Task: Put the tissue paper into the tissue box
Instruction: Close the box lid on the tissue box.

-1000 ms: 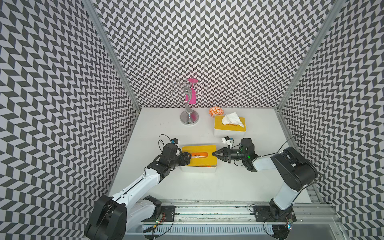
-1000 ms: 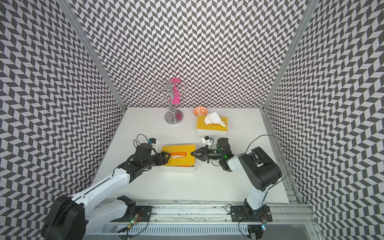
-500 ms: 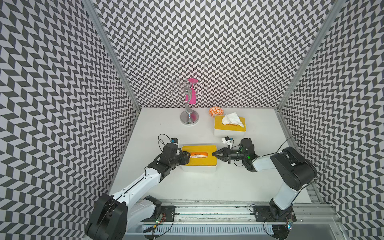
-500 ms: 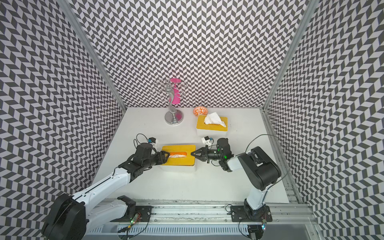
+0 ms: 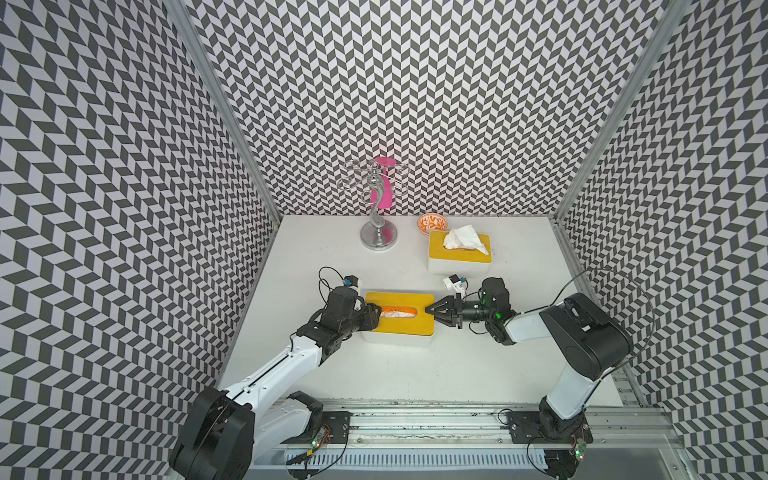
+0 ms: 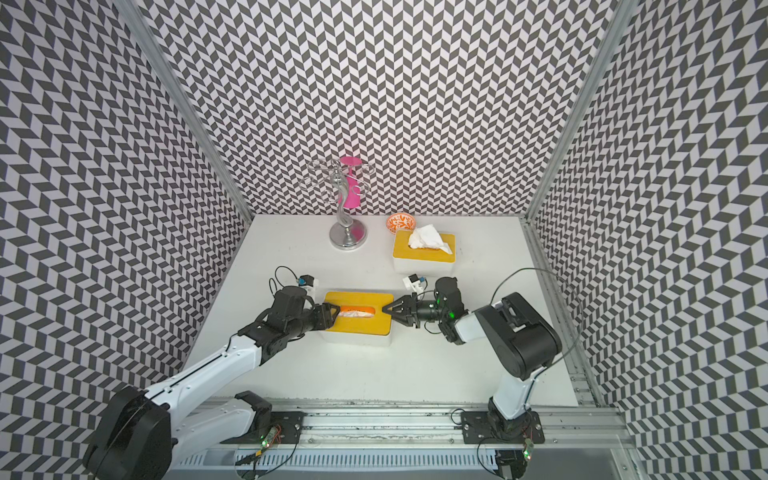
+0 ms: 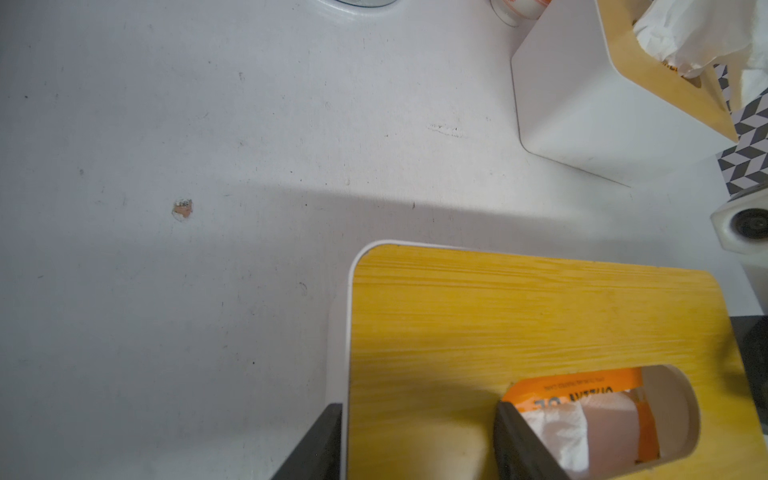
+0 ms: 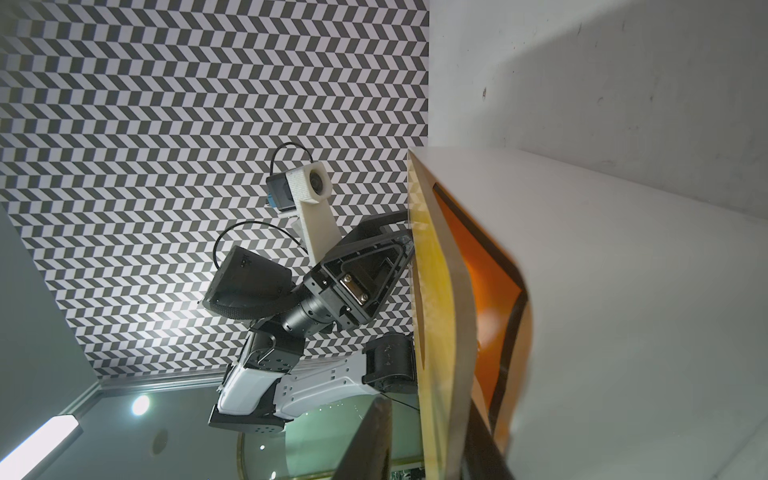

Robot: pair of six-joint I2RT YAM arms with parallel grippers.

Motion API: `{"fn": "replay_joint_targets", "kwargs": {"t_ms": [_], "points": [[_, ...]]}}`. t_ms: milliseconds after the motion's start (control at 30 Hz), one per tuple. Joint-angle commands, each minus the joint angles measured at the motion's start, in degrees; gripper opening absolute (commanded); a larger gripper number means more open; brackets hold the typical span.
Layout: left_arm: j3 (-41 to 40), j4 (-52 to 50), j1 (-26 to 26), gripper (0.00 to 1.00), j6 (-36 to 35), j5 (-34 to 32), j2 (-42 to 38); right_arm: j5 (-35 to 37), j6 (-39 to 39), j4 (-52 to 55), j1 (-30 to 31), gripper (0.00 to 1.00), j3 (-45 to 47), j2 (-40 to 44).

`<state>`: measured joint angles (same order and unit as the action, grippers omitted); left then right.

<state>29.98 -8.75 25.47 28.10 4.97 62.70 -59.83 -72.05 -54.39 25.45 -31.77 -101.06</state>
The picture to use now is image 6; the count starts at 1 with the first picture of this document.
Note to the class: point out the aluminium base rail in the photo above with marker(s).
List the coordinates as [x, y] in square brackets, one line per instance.
[360, 439]

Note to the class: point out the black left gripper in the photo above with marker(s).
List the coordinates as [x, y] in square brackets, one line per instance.
[325, 318]

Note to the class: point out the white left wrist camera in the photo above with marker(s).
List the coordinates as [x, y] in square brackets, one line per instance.
[308, 283]

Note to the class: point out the aluminium corner post right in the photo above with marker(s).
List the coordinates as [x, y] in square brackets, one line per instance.
[606, 49]

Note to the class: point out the orange patterned ceramic bowl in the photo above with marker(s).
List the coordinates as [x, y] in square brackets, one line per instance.
[400, 221]

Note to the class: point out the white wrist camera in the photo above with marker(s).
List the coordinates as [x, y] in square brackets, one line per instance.
[308, 283]
[415, 283]

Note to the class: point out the yellow wooden lid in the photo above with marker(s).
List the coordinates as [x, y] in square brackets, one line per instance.
[380, 324]
[403, 251]

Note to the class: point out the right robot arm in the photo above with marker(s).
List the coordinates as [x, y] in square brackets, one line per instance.
[525, 344]

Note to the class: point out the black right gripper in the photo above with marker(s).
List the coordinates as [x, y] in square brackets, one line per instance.
[410, 314]

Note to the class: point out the white plastic box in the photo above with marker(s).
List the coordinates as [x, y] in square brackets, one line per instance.
[422, 267]
[359, 339]

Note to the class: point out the chrome jewelry stand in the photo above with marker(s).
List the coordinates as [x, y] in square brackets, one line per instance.
[347, 233]

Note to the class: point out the aluminium corner post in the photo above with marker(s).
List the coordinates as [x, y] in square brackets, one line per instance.
[131, 14]
[606, 49]

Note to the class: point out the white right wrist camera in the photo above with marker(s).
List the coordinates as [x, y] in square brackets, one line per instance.
[415, 283]

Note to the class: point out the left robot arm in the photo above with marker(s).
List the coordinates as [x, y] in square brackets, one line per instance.
[143, 433]

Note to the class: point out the aluminium corner post left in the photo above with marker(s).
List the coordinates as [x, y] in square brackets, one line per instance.
[131, 14]

